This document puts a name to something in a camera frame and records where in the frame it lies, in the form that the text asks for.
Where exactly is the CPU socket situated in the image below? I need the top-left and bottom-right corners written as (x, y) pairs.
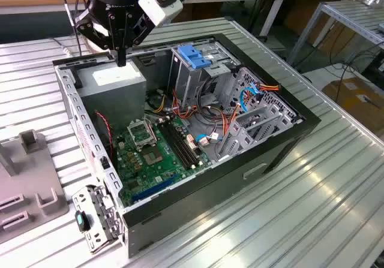
top-left (142, 147), bottom-right (165, 167)

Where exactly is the metal socket cover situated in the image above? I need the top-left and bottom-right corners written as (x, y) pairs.
top-left (127, 119), bottom-right (158, 152)

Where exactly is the orange red wire bundle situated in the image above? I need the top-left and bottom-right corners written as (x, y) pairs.
top-left (171, 88), bottom-right (241, 137)

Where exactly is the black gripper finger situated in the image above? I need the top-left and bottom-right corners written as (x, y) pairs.
top-left (121, 10), bottom-right (155, 68)
top-left (74, 8), bottom-right (122, 68)

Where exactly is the black open PC case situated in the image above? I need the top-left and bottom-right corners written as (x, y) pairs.
top-left (52, 33), bottom-right (322, 258)

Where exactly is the metal slat side table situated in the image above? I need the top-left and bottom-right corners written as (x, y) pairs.
top-left (286, 0), bottom-right (384, 67)

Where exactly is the black RAM slot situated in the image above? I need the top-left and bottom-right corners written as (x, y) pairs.
top-left (166, 121), bottom-right (199, 167)
top-left (162, 122), bottom-right (196, 168)
top-left (169, 119), bottom-right (201, 165)
top-left (158, 123), bottom-right (194, 170)

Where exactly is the green motherboard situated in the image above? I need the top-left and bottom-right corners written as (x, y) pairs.
top-left (115, 116), bottom-right (215, 207)

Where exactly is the large cardboard box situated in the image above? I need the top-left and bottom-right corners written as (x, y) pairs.
top-left (322, 76), bottom-right (384, 133)

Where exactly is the blue data wire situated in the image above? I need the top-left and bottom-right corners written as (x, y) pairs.
top-left (194, 82), bottom-right (260, 145)

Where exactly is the grey power supply unit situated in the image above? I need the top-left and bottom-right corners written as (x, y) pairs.
top-left (75, 58), bottom-right (148, 134)

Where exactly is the silver disk bay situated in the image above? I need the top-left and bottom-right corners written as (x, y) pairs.
top-left (214, 67), bottom-right (304, 164)

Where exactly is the blue plastic drive latch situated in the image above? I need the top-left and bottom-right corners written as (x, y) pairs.
top-left (176, 44), bottom-right (221, 70)

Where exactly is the silver optical drive cage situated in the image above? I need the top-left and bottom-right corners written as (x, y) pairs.
top-left (167, 38), bottom-right (241, 101)

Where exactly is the red yellow disk power wire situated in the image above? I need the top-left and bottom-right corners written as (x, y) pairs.
top-left (220, 81), bottom-right (281, 138)

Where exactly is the black case fan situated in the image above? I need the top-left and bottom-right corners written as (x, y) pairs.
top-left (91, 109), bottom-right (118, 164)

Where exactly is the blue expansion slot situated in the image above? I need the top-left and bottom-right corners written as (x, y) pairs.
top-left (131, 173), bottom-right (178, 203)

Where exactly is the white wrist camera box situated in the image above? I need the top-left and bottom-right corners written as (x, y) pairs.
top-left (137, 0), bottom-right (184, 28)

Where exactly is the silver hinged rear bracket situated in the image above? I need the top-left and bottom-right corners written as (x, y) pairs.
top-left (71, 183), bottom-right (125, 255)

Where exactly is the grey parts rack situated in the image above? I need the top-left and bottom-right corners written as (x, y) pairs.
top-left (0, 130), bottom-right (70, 245)

